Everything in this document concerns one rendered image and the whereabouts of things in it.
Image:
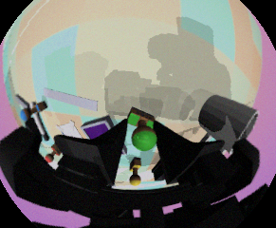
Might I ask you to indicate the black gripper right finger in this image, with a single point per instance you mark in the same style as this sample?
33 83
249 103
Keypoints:
177 154

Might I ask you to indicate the red-knobbed rubber stamp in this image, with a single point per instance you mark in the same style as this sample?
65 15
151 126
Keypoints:
50 157

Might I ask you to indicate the dark grey mug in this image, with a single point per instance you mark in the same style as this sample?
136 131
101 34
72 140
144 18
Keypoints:
226 120

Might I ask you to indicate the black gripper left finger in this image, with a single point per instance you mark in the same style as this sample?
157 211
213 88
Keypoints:
105 150

